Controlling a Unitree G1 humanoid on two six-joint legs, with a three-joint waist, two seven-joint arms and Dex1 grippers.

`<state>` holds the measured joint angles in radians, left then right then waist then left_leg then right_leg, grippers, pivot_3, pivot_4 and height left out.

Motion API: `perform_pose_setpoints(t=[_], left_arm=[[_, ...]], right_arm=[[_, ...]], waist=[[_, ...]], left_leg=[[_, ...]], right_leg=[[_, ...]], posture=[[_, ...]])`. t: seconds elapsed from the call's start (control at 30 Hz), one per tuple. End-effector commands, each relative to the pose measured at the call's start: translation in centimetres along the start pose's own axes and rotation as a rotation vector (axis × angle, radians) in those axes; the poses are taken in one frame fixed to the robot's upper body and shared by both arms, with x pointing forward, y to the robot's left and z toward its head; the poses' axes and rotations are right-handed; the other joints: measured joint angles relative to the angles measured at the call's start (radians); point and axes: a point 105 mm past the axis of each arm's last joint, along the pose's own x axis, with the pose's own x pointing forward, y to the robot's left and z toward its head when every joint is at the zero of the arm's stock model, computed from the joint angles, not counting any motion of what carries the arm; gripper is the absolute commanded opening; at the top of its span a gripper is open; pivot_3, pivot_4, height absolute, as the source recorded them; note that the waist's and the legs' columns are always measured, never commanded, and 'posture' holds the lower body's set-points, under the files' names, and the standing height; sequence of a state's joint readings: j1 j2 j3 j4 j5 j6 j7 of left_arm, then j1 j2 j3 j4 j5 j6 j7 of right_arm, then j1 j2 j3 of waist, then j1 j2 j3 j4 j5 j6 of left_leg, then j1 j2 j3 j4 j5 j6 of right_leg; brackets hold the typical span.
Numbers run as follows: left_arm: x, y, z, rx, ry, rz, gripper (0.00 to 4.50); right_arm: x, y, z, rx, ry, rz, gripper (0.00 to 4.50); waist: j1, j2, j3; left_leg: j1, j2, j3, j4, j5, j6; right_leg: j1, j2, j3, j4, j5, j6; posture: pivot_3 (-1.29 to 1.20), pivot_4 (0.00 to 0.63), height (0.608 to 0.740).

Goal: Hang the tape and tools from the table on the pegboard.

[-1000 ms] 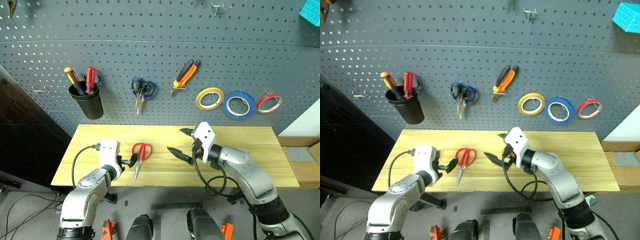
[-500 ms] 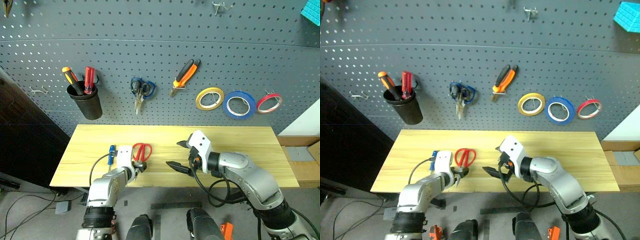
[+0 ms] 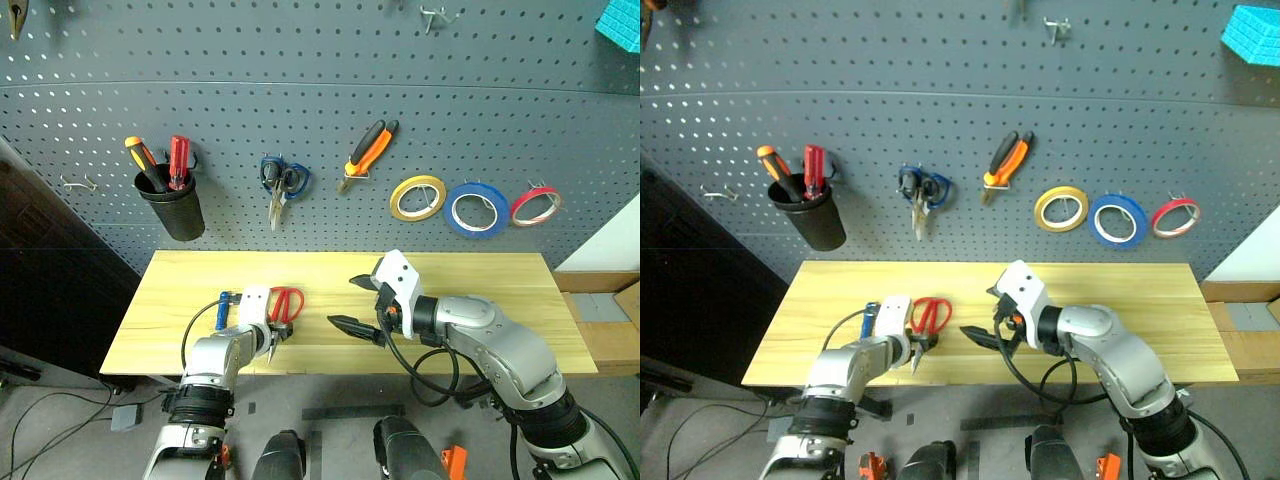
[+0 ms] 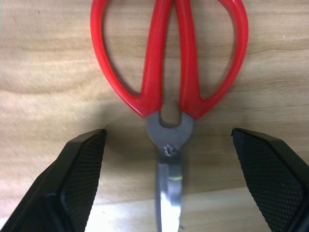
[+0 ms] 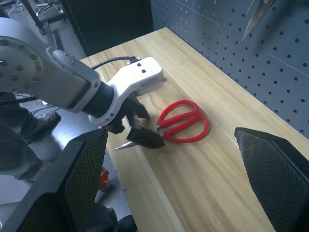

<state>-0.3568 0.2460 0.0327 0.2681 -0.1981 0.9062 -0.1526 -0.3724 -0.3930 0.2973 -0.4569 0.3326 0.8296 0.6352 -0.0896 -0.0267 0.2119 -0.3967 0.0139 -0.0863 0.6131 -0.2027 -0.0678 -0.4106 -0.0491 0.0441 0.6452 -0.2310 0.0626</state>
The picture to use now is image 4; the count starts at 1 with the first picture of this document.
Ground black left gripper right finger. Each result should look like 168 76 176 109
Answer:
231 128 309 232

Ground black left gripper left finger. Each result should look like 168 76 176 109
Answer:
0 129 107 232

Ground red-handled steel scissors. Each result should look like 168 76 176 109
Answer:
90 0 249 232

